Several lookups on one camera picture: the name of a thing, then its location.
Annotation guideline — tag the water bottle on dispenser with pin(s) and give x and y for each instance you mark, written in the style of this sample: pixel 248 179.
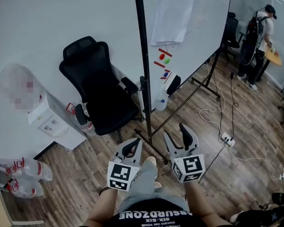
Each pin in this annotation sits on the water bottle on dispenser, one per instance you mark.
pixel 16 86

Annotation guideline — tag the person's right forearm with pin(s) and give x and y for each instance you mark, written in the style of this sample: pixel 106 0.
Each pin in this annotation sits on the person's right forearm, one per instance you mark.
pixel 201 202

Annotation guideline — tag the black mesh office chair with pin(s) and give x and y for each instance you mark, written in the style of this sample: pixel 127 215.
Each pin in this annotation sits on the black mesh office chair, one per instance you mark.
pixel 104 91

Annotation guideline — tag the clear water jug red label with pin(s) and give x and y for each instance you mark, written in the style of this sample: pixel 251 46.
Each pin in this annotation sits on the clear water jug red label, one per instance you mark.
pixel 72 110
pixel 23 188
pixel 26 169

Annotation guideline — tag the white water dispenser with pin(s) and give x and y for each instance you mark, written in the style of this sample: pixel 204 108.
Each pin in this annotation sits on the white water dispenser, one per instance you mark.
pixel 56 122

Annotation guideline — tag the blue oval magnet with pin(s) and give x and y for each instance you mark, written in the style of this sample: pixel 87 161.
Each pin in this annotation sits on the blue oval magnet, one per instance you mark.
pixel 165 74

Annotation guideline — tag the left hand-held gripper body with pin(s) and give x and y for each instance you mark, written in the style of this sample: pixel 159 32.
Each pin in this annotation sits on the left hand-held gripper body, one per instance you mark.
pixel 119 174

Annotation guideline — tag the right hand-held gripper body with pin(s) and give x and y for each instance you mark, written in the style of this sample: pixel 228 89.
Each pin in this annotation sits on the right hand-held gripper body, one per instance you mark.
pixel 188 167

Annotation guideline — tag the person's black printed shirt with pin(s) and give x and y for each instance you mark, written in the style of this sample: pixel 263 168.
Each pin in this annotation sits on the person's black printed shirt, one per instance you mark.
pixel 156 215

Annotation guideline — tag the white paper sheets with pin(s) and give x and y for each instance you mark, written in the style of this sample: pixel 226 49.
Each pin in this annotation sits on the white paper sheets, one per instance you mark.
pixel 172 15

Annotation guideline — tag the person's left forearm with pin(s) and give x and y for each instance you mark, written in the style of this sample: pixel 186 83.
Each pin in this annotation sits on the person's left forearm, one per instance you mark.
pixel 101 207

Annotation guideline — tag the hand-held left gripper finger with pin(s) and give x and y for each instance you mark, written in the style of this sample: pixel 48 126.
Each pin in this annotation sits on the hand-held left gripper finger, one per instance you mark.
pixel 138 150
pixel 119 148

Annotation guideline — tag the black bag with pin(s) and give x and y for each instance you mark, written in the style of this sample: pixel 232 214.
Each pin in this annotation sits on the black bag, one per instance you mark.
pixel 272 214

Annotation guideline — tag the person's beige shoe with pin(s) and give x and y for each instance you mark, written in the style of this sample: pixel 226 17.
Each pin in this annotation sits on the person's beige shoe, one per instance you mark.
pixel 149 161

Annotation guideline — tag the white power strip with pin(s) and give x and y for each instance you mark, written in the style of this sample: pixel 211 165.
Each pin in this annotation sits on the white power strip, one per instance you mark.
pixel 228 139

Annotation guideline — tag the green oval magnet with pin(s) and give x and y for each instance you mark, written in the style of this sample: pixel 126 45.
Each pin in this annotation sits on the green oval magnet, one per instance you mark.
pixel 167 60

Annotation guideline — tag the black whiteboard eraser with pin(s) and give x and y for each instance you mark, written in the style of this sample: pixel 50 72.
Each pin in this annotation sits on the black whiteboard eraser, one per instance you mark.
pixel 174 84

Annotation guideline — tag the clear water jug blue cap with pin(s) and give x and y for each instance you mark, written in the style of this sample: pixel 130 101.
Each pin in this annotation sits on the clear water jug blue cap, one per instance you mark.
pixel 161 102

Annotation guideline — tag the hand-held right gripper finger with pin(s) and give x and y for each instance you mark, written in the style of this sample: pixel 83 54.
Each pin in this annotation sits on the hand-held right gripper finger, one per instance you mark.
pixel 171 145
pixel 191 137

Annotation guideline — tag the round wooden table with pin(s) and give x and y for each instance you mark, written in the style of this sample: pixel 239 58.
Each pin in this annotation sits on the round wooden table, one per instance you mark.
pixel 274 57

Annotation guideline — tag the red oval magnet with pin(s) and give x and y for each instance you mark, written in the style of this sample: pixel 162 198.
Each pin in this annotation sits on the red oval magnet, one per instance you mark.
pixel 161 56

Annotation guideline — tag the white whiteboard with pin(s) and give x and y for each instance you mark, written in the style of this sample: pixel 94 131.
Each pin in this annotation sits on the white whiteboard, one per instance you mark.
pixel 203 20

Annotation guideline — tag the black whiteboard stand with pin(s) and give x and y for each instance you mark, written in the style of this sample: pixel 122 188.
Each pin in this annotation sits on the black whiteboard stand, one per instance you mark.
pixel 143 55

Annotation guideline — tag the person's grey trousers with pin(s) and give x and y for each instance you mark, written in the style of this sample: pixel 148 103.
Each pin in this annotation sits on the person's grey trousers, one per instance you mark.
pixel 146 185

